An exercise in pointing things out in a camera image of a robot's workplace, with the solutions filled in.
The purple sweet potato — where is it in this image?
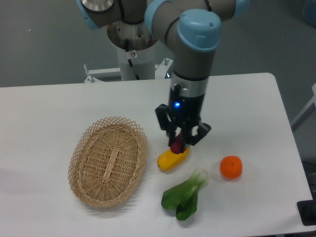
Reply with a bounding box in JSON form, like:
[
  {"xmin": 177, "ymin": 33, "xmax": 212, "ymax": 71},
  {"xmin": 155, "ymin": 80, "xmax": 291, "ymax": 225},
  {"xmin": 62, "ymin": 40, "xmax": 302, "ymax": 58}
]
[{"xmin": 170, "ymin": 130, "xmax": 184, "ymax": 154}]

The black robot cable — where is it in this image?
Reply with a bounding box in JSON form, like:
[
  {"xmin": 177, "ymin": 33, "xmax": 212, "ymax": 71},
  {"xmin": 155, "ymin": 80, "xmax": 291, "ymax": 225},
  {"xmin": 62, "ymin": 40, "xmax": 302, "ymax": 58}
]
[{"xmin": 124, "ymin": 39, "xmax": 141, "ymax": 81}]

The black device at edge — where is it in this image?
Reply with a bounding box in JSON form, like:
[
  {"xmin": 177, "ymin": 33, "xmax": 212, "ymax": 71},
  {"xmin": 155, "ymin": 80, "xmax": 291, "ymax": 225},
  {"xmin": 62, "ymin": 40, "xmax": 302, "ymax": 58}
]
[{"xmin": 297, "ymin": 200, "xmax": 316, "ymax": 226}]

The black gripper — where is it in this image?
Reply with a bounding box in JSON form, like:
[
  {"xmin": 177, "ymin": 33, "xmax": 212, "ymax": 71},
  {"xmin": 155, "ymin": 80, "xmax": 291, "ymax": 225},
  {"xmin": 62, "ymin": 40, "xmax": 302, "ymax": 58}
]
[{"xmin": 155, "ymin": 84, "xmax": 211, "ymax": 152}]

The white table leg frame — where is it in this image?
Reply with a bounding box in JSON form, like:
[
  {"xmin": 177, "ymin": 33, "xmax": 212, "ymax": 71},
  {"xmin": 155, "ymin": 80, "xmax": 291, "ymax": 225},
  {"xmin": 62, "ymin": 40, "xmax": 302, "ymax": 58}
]
[{"xmin": 290, "ymin": 84, "xmax": 316, "ymax": 132}]

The white metal base frame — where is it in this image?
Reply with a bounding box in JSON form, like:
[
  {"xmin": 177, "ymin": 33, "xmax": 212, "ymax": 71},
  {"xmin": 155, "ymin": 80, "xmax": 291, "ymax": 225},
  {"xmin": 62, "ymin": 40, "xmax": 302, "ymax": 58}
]
[{"xmin": 83, "ymin": 57, "xmax": 173, "ymax": 83}]

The orange tangerine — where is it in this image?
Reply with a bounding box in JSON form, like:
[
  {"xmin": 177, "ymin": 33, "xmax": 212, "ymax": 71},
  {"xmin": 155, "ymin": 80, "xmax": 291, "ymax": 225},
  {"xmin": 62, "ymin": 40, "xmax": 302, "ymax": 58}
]
[{"xmin": 220, "ymin": 156, "xmax": 243, "ymax": 179}]

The woven wicker basket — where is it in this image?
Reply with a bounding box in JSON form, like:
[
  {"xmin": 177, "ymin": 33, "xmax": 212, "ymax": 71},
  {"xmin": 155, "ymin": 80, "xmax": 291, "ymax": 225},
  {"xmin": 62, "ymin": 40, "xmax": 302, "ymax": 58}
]
[{"xmin": 68, "ymin": 117, "xmax": 148, "ymax": 207}]

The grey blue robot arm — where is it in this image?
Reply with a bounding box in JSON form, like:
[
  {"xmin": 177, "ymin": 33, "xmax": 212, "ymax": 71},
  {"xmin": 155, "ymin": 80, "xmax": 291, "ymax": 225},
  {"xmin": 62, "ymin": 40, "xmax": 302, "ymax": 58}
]
[{"xmin": 77, "ymin": 0, "xmax": 250, "ymax": 154}]

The green bok choy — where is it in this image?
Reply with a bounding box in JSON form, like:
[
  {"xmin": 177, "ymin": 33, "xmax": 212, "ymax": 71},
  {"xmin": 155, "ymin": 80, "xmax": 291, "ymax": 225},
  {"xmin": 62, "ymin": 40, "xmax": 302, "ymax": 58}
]
[{"xmin": 161, "ymin": 168, "xmax": 209, "ymax": 221}]

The yellow squash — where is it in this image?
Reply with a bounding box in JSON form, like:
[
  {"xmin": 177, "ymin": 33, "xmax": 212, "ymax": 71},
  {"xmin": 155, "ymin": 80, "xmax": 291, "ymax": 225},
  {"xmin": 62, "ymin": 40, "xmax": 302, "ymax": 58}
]
[{"xmin": 157, "ymin": 148, "xmax": 190, "ymax": 172}]

